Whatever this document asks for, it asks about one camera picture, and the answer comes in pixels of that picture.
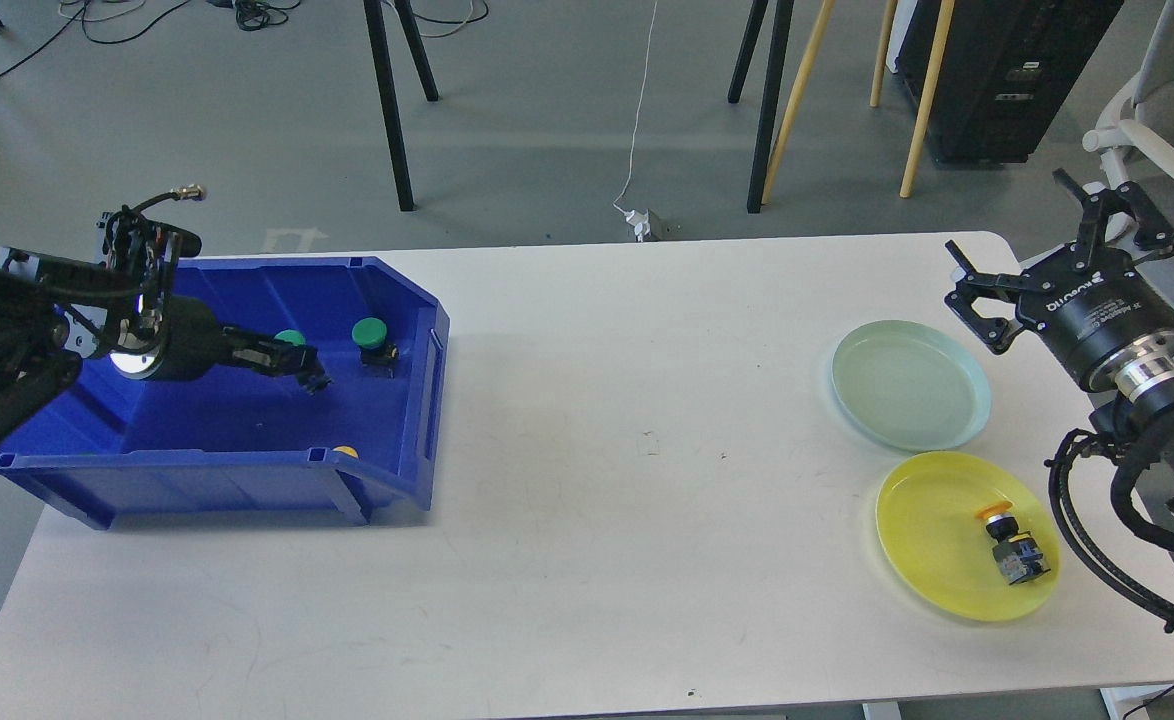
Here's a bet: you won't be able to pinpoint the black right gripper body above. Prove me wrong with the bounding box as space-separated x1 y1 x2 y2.
1018 245 1174 392

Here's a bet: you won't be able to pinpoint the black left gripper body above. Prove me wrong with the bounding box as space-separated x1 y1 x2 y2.
108 296 232 382

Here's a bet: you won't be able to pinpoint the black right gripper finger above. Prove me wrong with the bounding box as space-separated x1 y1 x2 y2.
943 240 1050 357
1052 168 1174 272

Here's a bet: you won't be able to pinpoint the green push button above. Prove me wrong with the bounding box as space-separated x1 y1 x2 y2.
274 329 306 346
350 316 400 379

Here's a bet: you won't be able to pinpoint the yellow push button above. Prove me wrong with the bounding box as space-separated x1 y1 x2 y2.
974 500 1050 585

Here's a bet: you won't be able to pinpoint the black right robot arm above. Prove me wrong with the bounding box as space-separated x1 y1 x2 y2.
945 169 1174 632

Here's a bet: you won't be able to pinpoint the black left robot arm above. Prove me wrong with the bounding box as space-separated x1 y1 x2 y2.
0 184 330 443

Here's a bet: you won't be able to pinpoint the light green plate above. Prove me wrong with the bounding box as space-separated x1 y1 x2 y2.
826 319 993 455

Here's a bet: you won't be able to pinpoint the yellow plate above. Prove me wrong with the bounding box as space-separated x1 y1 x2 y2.
875 451 1061 623

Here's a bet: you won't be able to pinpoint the blue plastic bin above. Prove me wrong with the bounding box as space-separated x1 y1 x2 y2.
0 256 450 529

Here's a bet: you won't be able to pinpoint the wooden easel legs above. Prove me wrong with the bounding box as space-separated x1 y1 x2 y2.
761 1 957 204

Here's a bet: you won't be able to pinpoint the black tripod stand left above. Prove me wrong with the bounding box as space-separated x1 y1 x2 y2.
360 1 440 211

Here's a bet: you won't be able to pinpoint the white power adapter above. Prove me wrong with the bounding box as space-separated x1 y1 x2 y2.
623 209 679 243

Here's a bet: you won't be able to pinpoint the black stand legs right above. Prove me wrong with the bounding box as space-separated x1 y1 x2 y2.
727 1 796 215

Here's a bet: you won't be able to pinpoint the black floor cables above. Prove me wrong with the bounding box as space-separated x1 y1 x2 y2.
0 0 490 132

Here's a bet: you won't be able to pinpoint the white cable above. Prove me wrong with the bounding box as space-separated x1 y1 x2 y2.
613 0 660 213

